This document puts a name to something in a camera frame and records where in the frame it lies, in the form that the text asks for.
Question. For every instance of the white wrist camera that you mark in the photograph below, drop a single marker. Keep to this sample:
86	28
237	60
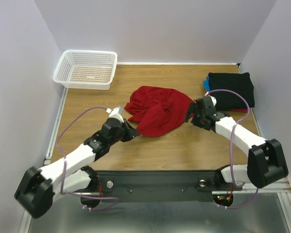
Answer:
213	99
116	113

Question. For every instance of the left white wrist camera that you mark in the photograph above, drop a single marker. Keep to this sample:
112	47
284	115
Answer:
116	113

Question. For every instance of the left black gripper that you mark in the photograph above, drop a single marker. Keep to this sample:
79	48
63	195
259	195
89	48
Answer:
130	132

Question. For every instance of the red t-shirt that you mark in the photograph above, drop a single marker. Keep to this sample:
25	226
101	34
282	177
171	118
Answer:
157	110

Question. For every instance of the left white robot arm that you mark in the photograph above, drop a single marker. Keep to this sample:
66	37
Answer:
36	191

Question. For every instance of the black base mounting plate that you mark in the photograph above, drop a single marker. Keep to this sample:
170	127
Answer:
159	185

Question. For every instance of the blue folded t-shirt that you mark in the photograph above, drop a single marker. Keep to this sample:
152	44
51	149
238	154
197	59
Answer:
206	85

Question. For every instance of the black folded t-shirt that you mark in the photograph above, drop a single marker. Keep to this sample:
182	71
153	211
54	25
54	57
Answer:
236	90

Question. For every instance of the magenta folded t-shirt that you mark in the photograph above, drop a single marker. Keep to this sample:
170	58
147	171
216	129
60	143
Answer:
240	110

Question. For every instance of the white plastic mesh basket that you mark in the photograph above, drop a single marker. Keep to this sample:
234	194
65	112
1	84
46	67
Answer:
86	69

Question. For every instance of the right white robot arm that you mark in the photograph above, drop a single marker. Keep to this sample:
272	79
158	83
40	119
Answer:
266	162

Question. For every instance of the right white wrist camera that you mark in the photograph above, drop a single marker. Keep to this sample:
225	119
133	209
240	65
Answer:
213	99

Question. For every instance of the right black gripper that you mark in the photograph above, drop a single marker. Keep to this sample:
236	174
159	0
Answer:
195	112

